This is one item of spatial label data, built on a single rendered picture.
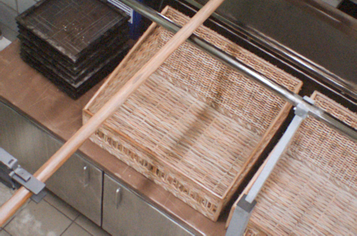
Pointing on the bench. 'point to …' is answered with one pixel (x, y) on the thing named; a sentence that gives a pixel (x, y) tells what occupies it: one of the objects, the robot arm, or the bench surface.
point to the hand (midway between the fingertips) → (30, 186)
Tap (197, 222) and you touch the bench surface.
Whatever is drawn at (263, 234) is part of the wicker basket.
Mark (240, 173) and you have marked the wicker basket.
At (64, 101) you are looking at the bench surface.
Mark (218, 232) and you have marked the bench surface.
